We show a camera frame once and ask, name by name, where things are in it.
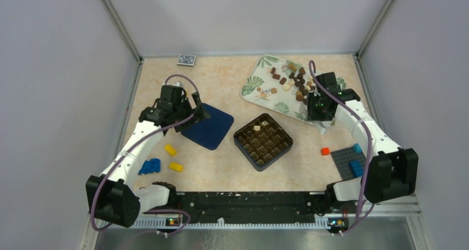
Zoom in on dark blue box lid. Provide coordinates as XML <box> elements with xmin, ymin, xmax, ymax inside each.
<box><xmin>181</xmin><ymin>103</ymin><xmax>234</xmax><ymax>150</ymax></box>

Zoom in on yellow brick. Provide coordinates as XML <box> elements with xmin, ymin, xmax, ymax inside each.
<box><xmin>164</xmin><ymin>144</ymin><xmax>178</xmax><ymax>157</ymax></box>
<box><xmin>168</xmin><ymin>162</ymin><xmax>184</xmax><ymax>172</ymax></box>

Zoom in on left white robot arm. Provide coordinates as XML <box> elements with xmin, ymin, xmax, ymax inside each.
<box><xmin>85</xmin><ymin>84</ymin><xmax>210</xmax><ymax>228</ymax></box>

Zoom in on light blue lego brick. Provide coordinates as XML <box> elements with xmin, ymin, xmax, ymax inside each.
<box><xmin>352</xmin><ymin>143</ymin><xmax>363</xmax><ymax>153</ymax></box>

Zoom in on grey lego baseplate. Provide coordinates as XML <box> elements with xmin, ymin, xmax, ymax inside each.
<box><xmin>330</xmin><ymin>147</ymin><xmax>366</xmax><ymax>180</ymax></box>

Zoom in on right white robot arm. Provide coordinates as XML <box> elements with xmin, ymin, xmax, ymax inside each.
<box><xmin>307</xmin><ymin>72</ymin><xmax>419</xmax><ymax>212</ymax></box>

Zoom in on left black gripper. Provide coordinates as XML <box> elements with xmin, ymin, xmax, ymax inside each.
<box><xmin>173</xmin><ymin>92</ymin><xmax>210</xmax><ymax>132</ymax></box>

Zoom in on yellow brick upper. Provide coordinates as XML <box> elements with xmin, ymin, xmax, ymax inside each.
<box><xmin>164</xmin><ymin>144</ymin><xmax>178</xmax><ymax>157</ymax></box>

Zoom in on leaf patterned tray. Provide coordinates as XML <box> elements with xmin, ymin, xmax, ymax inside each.
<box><xmin>241</xmin><ymin>54</ymin><xmax>348</xmax><ymax>126</ymax></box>

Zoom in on yellow brick lower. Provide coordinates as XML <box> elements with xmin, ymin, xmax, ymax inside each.
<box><xmin>168</xmin><ymin>162</ymin><xmax>184</xmax><ymax>172</ymax></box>

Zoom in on blue toy car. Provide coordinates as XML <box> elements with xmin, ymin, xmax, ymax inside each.
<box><xmin>138</xmin><ymin>158</ymin><xmax>161</xmax><ymax>175</ymax></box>

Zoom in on playing card deck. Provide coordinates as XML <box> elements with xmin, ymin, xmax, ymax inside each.
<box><xmin>177</xmin><ymin>54</ymin><xmax>197</xmax><ymax>67</ymax></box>

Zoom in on dark blue chocolate box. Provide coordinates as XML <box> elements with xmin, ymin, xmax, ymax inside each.
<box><xmin>233</xmin><ymin>113</ymin><xmax>293</xmax><ymax>171</ymax></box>

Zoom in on orange red cube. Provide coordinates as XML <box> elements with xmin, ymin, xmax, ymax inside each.
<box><xmin>321</xmin><ymin>148</ymin><xmax>330</xmax><ymax>156</ymax></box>

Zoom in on metal serving tongs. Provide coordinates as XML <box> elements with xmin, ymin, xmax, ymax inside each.
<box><xmin>313</xmin><ymin>91</ymin><xmax>333</xmax><ymax>134</ymax></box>

